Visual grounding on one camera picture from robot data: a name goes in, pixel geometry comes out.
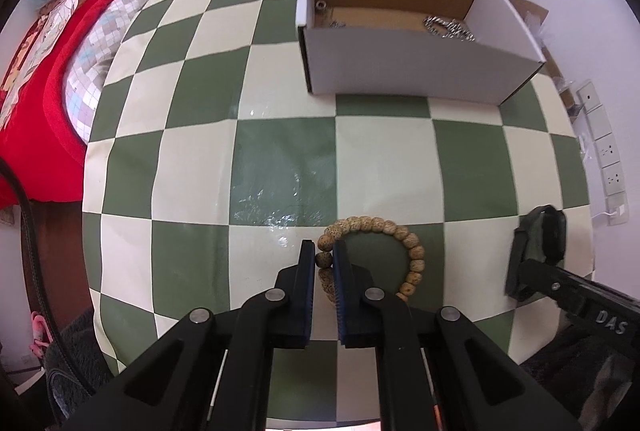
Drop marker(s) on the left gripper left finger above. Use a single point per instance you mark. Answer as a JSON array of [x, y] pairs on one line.
[[210, 371]]

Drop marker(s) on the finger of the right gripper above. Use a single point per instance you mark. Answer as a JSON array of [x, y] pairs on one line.
[[540, 236]]

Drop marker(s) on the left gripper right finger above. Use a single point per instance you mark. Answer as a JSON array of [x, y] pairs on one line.
[[436, 370]]

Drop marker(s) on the white cardboard jewelry box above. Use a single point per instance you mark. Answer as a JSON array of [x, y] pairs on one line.
[[381, 47]]

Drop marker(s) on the white power strip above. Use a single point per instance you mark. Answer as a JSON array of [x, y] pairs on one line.
[[600, 151]]

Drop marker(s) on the pink slipper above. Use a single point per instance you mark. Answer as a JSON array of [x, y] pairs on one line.
[[41, 335]]

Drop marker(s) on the green checkered tablecloth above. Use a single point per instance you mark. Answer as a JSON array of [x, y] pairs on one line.
[[209, 163]]

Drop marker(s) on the brown cardboard box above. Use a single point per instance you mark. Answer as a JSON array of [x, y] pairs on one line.
[[534, 16]]

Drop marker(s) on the red floral bed quilt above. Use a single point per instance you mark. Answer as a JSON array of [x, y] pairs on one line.
[[38, 143]]

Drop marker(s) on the checkered mattress sheet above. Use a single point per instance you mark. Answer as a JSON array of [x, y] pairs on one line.
[[84, 77]]

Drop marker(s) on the silver chain jewelry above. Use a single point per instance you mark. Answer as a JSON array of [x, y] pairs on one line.
[[447, 28]]

